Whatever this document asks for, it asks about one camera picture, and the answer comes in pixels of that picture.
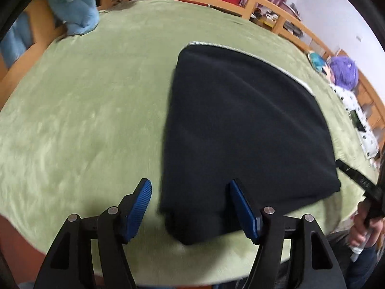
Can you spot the green fleece blanket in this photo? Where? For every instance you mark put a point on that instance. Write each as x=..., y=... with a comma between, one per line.
x=90, y=111

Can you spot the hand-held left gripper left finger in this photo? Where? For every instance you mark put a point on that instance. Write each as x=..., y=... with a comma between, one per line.
x=138, y=207

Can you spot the light blue blanket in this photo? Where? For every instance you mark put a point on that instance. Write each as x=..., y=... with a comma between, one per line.
x=75, y=6

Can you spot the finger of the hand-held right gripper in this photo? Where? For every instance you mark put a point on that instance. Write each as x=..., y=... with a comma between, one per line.
x=355, y=177

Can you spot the purple plush toy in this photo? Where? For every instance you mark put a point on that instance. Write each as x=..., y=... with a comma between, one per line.
x=344, y=72

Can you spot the dark cloth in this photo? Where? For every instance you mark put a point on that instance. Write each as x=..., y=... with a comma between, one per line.
x=358, y=122

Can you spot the black pants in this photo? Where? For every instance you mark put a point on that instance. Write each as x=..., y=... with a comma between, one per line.
x=240, y=126

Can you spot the person's right hand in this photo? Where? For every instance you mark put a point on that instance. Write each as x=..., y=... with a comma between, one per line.
x=359, y=231

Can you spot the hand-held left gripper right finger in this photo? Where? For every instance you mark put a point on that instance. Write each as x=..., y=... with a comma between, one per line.
x=243, y=210

